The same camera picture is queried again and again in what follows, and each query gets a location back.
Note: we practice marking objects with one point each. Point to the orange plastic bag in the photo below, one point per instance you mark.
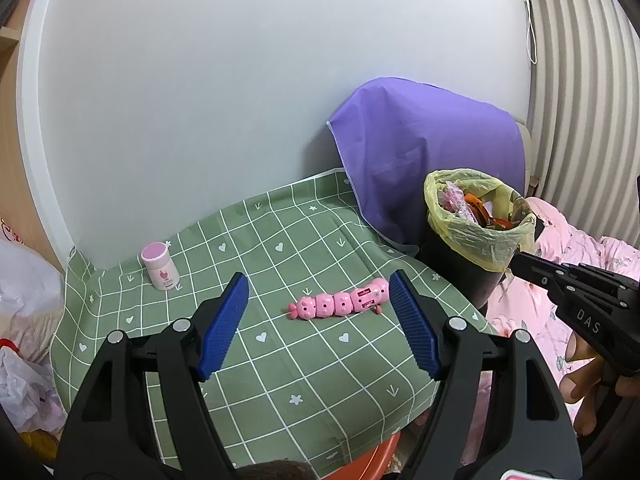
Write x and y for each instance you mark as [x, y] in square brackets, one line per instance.
[477, 205]

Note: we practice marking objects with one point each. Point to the small pink bottle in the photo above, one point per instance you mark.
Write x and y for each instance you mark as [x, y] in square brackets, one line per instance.
[161, 270]

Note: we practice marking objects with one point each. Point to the pink caterpillar toy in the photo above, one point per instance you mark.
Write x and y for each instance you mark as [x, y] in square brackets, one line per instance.
[330, 304]

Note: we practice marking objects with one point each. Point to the yellow plastic bin liner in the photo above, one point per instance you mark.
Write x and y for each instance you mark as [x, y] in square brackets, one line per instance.
[480, 240]

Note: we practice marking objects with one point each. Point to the striped beige curtain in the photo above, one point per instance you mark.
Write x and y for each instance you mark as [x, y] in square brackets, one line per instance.
[585, 110]

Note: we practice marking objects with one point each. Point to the purple cloth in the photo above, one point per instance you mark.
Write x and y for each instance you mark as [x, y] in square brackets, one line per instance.
[425, 135]

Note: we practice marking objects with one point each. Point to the black trash bin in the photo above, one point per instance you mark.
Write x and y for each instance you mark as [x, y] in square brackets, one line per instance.
[460, 275]

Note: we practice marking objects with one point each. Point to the orange plastic stool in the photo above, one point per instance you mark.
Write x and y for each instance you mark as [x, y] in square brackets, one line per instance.
[360, 460]

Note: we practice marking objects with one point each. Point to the crumpled translucent plastic bag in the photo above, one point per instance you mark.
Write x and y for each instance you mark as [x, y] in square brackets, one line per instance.
[25, 390]

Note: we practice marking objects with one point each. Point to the wooden shelf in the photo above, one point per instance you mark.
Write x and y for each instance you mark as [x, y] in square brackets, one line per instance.
[12, 135]

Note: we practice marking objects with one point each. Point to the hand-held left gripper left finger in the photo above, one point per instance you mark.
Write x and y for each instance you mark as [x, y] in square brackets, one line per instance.
[222, 327]

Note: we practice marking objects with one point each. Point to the person's right hand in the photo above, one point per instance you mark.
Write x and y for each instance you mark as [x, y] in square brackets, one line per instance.
[580, 390]

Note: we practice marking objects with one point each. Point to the green checked tablecloth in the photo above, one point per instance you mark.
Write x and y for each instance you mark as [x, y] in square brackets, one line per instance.
[300, 370]

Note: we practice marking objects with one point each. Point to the white plastic bag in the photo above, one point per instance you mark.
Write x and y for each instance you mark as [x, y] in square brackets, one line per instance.
[25, 300]

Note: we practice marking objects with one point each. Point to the person's dark hair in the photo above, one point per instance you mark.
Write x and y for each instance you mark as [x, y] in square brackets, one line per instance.
[275, 471]

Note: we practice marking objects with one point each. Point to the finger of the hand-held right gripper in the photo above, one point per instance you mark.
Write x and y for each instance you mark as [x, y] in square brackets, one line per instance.
[537, 272]
[600, 276]

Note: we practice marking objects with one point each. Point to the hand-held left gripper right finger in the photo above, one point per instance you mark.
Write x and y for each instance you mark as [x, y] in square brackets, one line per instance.
[415, 325]

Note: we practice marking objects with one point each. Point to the pink floral blanket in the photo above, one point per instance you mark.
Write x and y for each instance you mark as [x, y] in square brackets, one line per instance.
[530, 320]

